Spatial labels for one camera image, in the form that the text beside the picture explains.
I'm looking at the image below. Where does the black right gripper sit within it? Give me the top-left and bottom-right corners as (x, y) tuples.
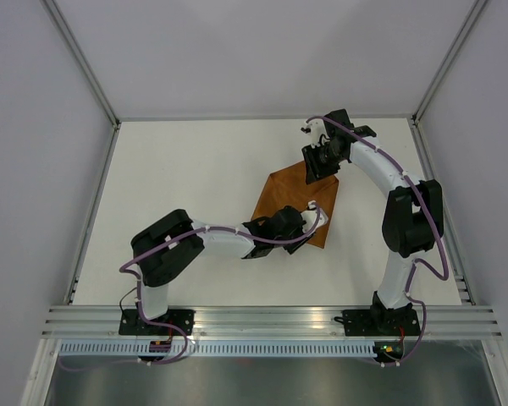
(301, 140), (344, 185)

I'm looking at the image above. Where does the orange-brown cloth napkin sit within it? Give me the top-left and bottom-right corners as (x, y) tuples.
(251, 162), (340, 249)

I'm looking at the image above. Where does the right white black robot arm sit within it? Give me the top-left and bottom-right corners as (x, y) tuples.
(301, 109), (450, 337)

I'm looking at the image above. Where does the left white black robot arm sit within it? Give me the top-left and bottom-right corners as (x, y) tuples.
(119, 201), (328, 335)

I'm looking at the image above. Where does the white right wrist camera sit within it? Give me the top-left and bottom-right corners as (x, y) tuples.
(301, 118), (329, 146)

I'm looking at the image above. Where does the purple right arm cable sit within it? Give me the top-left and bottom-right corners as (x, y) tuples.
(304, 114), (450, 367)

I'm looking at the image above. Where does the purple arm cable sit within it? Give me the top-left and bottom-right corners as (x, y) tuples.
(58, 202), (323, 373)
(304, 114), (450, 367)

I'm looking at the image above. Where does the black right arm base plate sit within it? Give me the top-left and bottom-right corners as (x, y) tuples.
(340, 309), (421, 337)

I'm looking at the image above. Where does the white slotted cable duct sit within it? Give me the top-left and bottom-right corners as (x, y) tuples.
(59, 339), (376, 358)

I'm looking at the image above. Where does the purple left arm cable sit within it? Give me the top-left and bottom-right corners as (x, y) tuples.
(58, 202), (323, 373)

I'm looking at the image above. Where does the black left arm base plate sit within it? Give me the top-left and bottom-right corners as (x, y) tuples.
(119, 309), (195, 337)

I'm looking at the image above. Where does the aluminium right side rail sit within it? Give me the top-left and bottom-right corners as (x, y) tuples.
(409, 120), (476, 306)

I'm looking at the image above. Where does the aluminium frame post right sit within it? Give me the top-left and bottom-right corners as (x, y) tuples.
(411, 0), (490, 126)

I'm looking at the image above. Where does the aluminium frame post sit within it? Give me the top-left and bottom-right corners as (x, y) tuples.
(411, 0), (490, 126)
(41, 0), (120, 129)

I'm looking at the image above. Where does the aluminium frame post left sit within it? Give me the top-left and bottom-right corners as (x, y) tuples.
(41, 0), (120, 129)

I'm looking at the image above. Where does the aluminium front rail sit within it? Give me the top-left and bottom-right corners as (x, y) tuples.
(39, 305), (502, 341)

